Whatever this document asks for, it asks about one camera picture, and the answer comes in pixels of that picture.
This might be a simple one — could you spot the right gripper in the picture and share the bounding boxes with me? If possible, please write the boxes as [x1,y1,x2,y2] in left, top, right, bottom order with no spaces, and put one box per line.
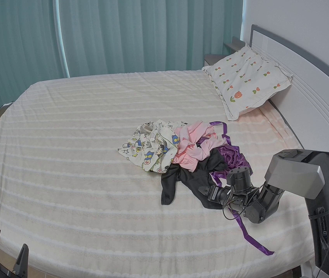
[207,185,233,207]

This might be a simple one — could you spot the black trousers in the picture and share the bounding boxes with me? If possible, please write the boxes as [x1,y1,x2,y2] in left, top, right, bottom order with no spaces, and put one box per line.
[161,148,229,209]

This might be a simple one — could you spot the bed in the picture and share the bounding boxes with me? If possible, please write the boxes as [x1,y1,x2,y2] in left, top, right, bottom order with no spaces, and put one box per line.
[0,24,329,278]

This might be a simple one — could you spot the purple garment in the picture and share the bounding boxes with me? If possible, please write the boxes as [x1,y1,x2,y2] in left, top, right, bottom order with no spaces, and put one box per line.
[196,121,275,256]

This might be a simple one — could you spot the pink garment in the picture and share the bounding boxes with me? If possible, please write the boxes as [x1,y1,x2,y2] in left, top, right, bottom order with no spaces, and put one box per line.
[171,120,218,173]

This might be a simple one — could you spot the white printed garment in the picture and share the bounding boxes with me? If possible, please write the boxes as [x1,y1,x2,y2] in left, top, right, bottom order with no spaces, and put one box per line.
[117,119,188,174]

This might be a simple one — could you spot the white printed pillow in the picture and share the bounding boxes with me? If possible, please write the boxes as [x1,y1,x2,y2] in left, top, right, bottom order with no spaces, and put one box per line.
[202,46,294,121]

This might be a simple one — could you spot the grey bedside table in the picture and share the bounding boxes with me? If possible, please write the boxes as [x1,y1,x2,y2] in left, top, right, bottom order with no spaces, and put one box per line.
[204,36,247,68]

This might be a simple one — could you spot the blue-green curtain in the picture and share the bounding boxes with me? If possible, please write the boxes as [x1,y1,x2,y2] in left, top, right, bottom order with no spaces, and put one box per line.
[0,0,69,110]
[59,0,245,78]

